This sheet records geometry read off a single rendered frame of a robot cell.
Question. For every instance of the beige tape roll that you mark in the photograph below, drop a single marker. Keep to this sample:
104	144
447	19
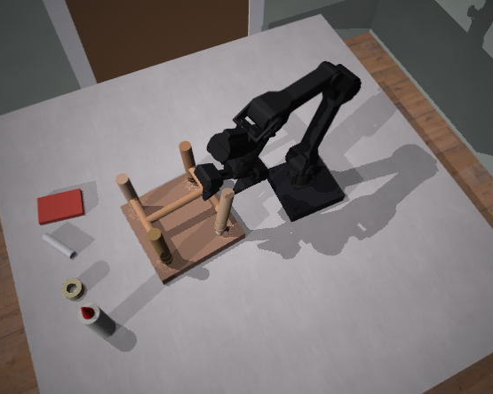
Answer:
68	285

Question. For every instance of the brown wooden stool legs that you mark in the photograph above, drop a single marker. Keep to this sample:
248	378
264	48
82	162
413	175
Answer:
155	236

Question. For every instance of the white glue bottle with red cap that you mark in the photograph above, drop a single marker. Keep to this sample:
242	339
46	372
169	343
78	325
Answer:
96	320

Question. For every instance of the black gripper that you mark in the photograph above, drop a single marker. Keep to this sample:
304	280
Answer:
248	172

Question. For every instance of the flat red rectangular block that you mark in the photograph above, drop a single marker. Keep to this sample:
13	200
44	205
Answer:
60	206

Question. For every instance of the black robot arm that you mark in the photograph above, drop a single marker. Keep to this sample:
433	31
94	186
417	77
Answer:
268	110

